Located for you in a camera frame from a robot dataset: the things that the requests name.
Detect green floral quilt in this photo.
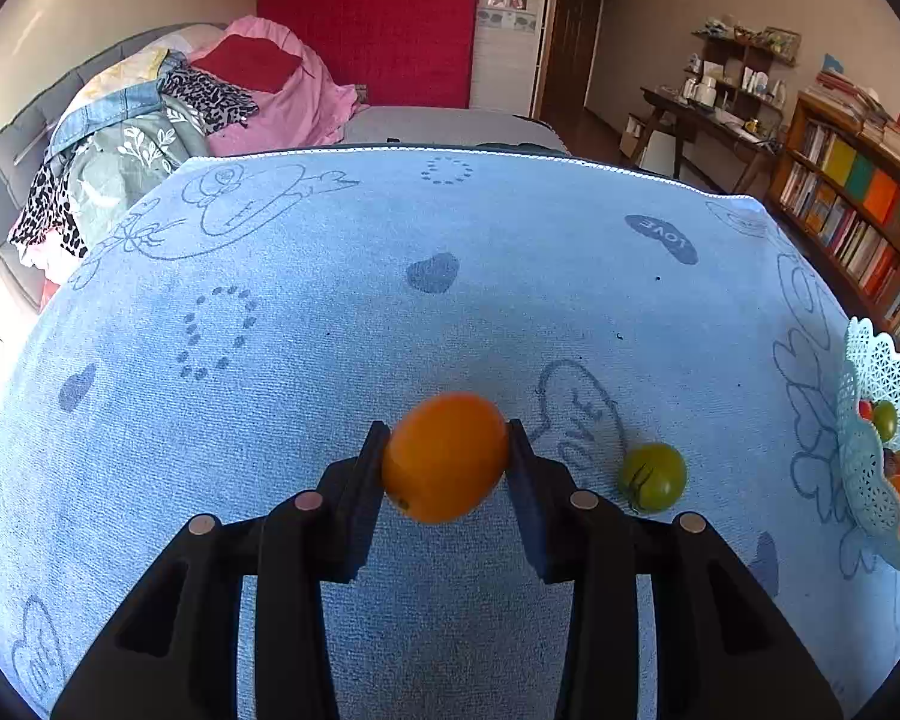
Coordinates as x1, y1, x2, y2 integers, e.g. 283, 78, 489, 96
67, 101, 212, 235

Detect pale floral pillow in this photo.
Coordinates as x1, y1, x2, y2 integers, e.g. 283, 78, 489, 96
67, 45, 175, 121

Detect grey sofa bed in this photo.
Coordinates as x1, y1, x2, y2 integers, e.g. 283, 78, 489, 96
0, 22, 571, 316

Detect stacks of books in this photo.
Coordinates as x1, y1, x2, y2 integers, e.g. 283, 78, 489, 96
806, 71, 900, 166

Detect wooden wardrobe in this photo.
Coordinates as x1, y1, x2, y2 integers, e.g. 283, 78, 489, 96
469, 0, 563, 121

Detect wooden bookshelf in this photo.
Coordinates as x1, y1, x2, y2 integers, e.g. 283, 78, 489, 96
761, 90, 900, 383

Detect blue printed towel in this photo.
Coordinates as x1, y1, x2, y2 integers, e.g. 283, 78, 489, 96
0, 146, 900, 720

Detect dark wooden door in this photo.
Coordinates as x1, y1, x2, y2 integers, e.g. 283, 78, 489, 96
536, 0, 627, 125

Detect pink blanket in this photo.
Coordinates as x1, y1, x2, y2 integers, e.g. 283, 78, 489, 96
187, 15, 368, 158

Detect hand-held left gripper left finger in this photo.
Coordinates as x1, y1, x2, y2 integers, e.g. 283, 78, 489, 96
49, 420, 391, 720

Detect leopard print cloth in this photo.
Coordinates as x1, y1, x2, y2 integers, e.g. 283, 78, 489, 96
7, 163, 85, 265
157, 64, 260, 137

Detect white lattice plastic basket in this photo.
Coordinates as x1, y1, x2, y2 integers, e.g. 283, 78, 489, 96
836, 317, 900, 578

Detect rows of colourful books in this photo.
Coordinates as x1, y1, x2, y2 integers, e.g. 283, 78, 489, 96
776, 120, 900, 380

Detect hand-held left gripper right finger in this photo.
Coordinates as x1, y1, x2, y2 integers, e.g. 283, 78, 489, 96
506, 418, 845, 720

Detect wooden desk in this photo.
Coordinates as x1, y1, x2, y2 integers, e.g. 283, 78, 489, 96
637, 86, 785, 196

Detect red mattress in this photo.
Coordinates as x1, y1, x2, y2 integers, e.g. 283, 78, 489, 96
256, 0, 485, 110

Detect white drawer box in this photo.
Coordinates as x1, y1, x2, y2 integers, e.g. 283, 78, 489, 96
621, 114, 680, 177

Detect light blue denim garment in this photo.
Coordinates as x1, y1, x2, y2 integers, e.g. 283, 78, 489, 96
49, 81, 167, 175

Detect small wooden shelf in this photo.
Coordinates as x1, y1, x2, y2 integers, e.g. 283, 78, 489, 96
690, 30, 800, 110

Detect small framed picture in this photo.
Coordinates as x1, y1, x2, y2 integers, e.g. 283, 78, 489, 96
757, 26, 802, 57

